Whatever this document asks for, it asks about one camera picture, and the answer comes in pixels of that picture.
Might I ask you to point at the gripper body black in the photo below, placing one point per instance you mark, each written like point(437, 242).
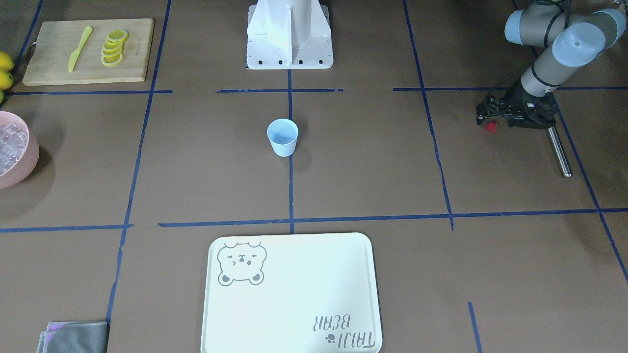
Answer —
point(513, 101)

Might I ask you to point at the red strawberry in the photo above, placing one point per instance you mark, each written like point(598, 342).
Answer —
point(491, 127)

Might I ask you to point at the steel muddler with black tip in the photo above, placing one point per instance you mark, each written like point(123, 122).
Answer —
point(559, 153)

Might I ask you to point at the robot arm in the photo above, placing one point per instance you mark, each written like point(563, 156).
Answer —
point(570, 42)

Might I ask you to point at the light blue plastic cup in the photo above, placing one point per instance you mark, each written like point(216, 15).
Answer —
point(283, 134)

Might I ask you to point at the pile of ice cubes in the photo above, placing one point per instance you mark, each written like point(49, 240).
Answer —
point(13, 144)

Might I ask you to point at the cream bear tray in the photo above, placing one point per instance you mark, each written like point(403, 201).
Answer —
point(293, 293)

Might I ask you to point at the lemon slice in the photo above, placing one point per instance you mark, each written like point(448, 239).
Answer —
point(112, 50)

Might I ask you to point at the yellow knife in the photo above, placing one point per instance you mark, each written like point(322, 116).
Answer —
point(74, 56)

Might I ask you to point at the wooden cutting board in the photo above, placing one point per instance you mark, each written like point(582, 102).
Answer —
point(56, 41)

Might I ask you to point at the pink bowl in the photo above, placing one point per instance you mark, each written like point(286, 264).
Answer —
point(27, 160)

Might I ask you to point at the grey folded cloth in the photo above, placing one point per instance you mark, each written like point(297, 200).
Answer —
point(74, 337)

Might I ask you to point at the whole lemon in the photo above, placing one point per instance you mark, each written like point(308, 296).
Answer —
point(6, 62)
point(6, 80)

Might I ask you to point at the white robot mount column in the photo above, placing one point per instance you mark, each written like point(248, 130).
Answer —
point(289, 35)

